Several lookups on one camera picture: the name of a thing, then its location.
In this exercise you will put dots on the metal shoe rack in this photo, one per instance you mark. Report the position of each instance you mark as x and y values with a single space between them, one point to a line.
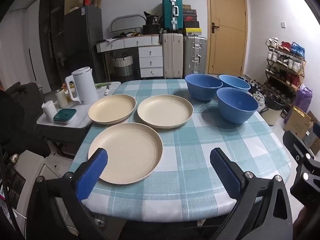
303 66

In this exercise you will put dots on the black jacket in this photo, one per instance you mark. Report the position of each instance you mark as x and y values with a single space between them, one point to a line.
22 120

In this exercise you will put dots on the white dressing table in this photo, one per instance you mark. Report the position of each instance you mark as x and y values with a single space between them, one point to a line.
150 60

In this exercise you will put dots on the scattered sneakers and sandals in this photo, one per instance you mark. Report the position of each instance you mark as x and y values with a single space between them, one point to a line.
256 90

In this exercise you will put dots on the beige mug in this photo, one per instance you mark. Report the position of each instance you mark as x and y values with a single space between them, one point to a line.
61 98

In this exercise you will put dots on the black printed box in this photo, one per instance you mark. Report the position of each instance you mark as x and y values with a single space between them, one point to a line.
15 185

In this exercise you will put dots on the white storage box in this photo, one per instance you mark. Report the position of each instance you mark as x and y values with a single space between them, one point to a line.
30 162

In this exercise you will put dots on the row of assorted shoes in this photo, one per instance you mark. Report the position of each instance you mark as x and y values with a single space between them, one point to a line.
292 78

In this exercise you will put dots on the white cup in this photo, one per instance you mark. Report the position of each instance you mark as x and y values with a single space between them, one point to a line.
48 111

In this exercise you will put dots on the beige suitcase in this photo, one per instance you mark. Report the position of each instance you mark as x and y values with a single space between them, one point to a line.
172 55

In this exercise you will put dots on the white electric kettle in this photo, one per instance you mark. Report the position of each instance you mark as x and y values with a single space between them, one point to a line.
85 87

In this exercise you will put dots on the grey flat box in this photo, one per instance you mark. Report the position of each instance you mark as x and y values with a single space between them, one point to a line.
312 141

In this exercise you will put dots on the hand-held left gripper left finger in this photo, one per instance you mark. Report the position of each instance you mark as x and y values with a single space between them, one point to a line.
92 175

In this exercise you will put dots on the black flat panel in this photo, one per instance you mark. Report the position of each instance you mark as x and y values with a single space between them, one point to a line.
291 140

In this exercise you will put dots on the orange yellow snack packet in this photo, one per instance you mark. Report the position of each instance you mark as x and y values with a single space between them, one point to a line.
67 91

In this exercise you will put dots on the woven basket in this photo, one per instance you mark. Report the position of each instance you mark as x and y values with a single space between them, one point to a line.
123 66

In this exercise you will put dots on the cream round plate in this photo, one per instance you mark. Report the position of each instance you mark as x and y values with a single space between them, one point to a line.
130 150
165 111
110 108

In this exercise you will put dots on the black shoe box red logo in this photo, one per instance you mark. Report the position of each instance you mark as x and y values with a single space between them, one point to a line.
190 18

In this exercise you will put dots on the purple bag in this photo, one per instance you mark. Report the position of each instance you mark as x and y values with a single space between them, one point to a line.
303 97

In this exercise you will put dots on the teal suitcase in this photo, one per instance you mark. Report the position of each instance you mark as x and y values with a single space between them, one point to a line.
172 12

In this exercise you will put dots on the teal checked tablecloth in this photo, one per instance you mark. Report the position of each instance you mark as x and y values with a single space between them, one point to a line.
190 140

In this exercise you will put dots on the wooden door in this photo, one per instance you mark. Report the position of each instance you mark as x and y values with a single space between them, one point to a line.
227 50

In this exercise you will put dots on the brown shoe box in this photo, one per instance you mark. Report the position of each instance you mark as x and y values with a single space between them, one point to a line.
186 6

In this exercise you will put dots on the blue bowl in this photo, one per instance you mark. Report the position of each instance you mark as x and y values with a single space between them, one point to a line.
236 82
202 87
235 110

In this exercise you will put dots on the yellow black shoe box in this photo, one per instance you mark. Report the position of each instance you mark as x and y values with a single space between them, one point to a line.
193 31

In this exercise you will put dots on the grey side table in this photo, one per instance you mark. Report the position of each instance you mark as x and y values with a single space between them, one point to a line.
75 127

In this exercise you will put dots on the black bag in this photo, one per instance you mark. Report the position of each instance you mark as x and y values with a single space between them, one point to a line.
151 25

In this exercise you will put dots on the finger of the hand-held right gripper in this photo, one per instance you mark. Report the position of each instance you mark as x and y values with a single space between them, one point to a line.
303 187

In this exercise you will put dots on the dark tall cabinet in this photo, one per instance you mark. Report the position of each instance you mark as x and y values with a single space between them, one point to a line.
51 35

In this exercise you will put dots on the small white tube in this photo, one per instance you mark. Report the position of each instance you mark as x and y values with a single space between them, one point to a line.
107 90

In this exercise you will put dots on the green packet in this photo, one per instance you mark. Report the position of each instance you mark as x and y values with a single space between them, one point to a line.
102 85

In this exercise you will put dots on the teal lidded container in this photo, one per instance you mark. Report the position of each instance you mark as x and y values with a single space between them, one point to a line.
64 115

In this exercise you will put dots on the white wall switch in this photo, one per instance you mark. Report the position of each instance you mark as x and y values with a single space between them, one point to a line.
283 24

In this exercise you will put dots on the brown patterned mat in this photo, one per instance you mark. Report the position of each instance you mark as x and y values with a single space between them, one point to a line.
314 118

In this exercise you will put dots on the arched mirror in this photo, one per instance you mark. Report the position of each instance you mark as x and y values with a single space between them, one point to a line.
127 22

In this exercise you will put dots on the silver suitcase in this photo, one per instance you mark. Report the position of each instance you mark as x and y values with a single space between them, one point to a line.
195 55

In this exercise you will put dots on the dark grey refrigerator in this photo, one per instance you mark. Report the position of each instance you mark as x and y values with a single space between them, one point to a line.
82 42

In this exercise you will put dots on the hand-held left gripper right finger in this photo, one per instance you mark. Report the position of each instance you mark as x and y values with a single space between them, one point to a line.
225 172

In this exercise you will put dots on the cardboard box yellow print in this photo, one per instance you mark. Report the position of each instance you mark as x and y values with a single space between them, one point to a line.
297 125

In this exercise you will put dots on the white bin black liner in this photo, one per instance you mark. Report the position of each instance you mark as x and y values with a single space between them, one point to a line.
273 113

